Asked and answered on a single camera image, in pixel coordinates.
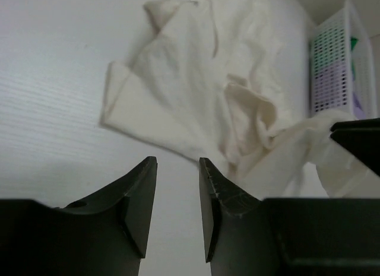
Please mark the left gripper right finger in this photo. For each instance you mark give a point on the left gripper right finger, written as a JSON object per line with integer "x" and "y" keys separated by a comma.
{"x": 285, "y": 236}

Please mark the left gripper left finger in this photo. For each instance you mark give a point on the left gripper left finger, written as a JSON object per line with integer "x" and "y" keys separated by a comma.
{"x": 104, "y": 233}

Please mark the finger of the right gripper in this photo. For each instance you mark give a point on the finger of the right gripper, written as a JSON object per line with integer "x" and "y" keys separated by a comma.
{"x": 361, "y": 139}

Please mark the cream white t-shirt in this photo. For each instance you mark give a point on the cream white t-shirt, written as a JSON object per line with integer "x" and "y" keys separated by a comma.
{"x": 206, "y": 87}

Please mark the white plastic basket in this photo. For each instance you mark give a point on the white plastic basket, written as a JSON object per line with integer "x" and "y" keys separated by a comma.
{"x": 342, "y": 37}

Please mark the purple t-shirt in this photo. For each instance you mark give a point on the purple t-shirt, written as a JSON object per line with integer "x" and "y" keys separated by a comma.
{"x": 330, "y": 89}

